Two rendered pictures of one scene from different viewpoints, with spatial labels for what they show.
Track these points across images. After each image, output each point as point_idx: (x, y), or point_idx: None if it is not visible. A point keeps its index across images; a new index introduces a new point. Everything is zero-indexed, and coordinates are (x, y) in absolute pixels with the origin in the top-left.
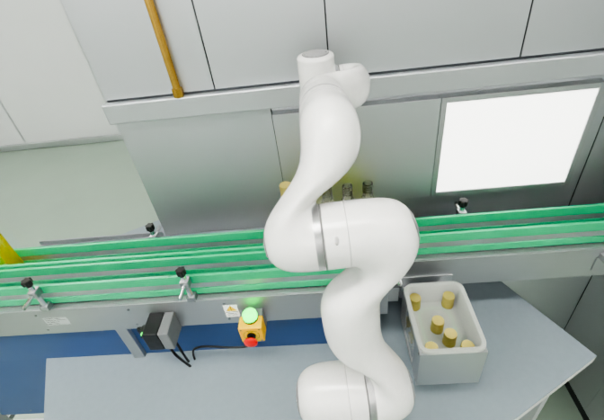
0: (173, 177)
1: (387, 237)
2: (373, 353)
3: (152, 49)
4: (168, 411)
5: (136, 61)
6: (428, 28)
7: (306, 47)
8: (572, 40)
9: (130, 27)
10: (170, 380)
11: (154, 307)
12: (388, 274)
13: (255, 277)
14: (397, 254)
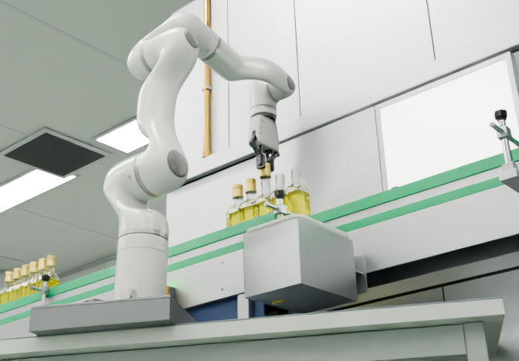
0: (187, 237)
1: (167, 31)
2: (151, 110)
3: (201, 130)
4: None
5: (191, 141)
6: (362, 64)
7: (286, 101)
8: (473, 37)
9: (195, 119)
10: None
11: (103, 298)
12: (164, 49)
13: (180, 250)
14: (168, 36)
